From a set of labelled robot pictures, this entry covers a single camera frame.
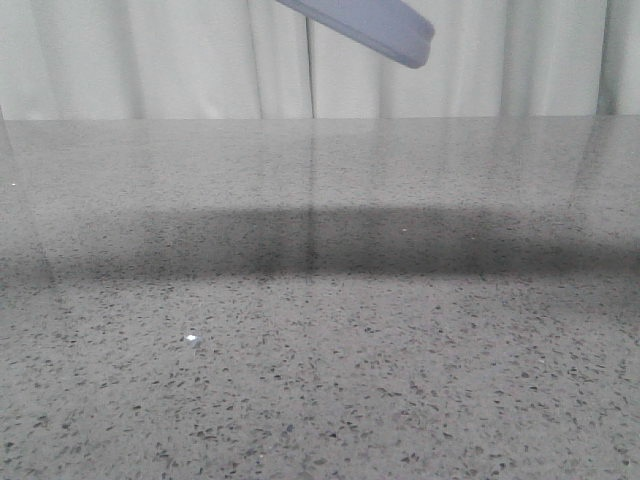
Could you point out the light blue slipper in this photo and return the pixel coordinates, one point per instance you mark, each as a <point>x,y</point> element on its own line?
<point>390,28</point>

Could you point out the pale grey-green curtain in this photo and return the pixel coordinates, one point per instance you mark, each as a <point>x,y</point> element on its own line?
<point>259,59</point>

